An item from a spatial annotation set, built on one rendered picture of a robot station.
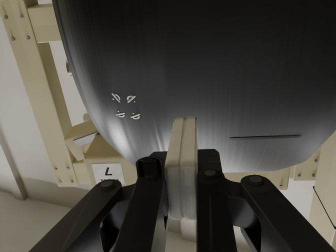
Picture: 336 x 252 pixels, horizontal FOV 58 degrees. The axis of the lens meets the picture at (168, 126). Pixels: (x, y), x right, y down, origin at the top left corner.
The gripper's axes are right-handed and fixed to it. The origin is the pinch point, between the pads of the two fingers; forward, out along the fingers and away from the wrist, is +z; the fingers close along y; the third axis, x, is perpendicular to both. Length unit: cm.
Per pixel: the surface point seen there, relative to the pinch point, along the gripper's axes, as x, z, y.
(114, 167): -34, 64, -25
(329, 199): -31, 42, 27
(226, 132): -3.8, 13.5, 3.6
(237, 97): 0.4, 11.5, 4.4
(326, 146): -21, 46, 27
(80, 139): -29, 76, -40
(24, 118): -174, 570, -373
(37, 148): -249, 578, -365
